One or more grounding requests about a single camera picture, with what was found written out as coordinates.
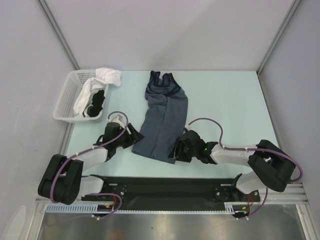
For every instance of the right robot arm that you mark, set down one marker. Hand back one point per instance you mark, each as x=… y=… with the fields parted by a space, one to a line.
x=270 y=167

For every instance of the right aluminium frame post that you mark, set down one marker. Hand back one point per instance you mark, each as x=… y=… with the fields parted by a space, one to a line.
x=279 y=34

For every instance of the slotted cable duct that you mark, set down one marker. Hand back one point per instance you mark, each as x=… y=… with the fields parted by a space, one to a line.
x=92 y=208

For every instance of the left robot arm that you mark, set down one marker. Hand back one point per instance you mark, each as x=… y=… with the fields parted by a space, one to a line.
x=62 y=179

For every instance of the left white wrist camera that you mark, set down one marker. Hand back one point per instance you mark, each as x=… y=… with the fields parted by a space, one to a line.
x=118 y=120

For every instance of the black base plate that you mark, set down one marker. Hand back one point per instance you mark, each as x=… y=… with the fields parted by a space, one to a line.
x=171 y=194

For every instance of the aluminium frame post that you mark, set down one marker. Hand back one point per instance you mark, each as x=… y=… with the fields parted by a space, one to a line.
x=50 y=18
x=279 y=34

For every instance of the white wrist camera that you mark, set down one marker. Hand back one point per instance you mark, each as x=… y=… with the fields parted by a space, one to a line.
x=186 y=129
x=118 y=120

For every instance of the white tank top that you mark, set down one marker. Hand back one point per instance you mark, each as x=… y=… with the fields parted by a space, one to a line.
x=103 y=77

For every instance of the black tank top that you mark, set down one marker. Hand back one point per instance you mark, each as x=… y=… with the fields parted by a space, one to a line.
x=95 y=106

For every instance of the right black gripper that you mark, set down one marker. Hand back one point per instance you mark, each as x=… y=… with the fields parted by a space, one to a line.
x=177 y=152

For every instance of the left aluminium frame post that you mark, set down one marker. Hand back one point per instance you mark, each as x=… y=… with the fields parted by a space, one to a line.
x=50 y=18

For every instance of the blue tank top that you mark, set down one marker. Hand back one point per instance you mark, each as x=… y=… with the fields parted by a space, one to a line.
x=165 y=118

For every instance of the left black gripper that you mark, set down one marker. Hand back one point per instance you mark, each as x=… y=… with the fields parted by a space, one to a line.
x=132 y=137

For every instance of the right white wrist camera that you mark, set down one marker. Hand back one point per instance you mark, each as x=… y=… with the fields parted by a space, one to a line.
x=186 y=129

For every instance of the white plastic basket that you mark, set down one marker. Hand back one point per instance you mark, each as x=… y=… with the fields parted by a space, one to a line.
x=73 y=84

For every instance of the aluminium front rail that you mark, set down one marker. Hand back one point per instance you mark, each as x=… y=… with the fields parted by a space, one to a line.
x=293 y=194

